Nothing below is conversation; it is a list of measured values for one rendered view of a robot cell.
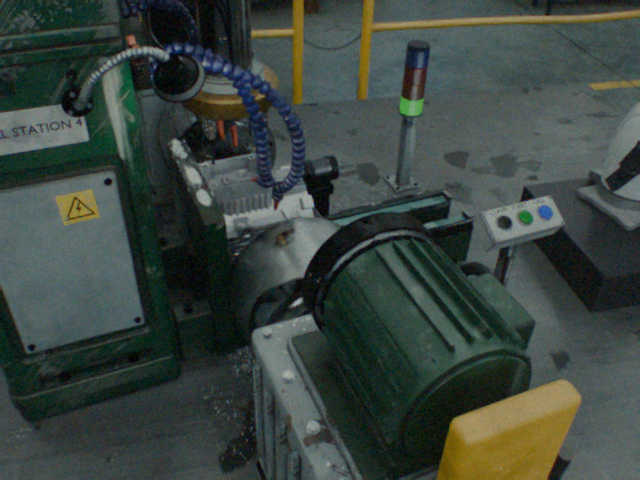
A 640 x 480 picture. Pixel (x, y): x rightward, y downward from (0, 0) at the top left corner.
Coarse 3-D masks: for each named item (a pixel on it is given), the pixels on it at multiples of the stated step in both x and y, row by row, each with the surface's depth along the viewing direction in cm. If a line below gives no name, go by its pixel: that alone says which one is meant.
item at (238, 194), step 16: (224, 160) 127; (240, 160) 128; (256, 160) 128; (208, 176) 126; (224, 176) 125; (240, 176) 125; (224, 192) 120; (240, 192) 121; (256, 192) 123; (224, 208) 122; (240, 208) 124; (256, 208) 125
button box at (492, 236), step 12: (516, 204) 128; (528, 204) 129; (540, 204) 130; (552, 204) 130; (480, 216) 127; (492, 216) 126; (516, 216) 127; (540, 216) 128; (552, 216) 129; (480, 228) 128; (492, 228) 125; (516, 228) 126; (528, 228) 127; (540, 228) 127; (552, 228) 129; (492, 240) 125; (504, 240) 124; (516, 240) 127
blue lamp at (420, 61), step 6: (408, 48) 159; (408, 54) 160; (414, 54) 158; (420, 54) 158; (426, 54) 159; (408, 60) 160; (414, 60) 159; (420, 60) 159; (426, 60) 160; (408, 66) 161; (414, 66) 160; (420, 66) 160; (426, 66) 161
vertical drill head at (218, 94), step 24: (216, 0) 99; (240, 0) 101; (216, 24) 102; (240, 24) 103; (216, 48) 104; (240, 48) 105; (264, 72) 111; (216, 96) 107; (240, 96) 107; (264, 96) 108; (216, 120) 108; (264, 120) 114
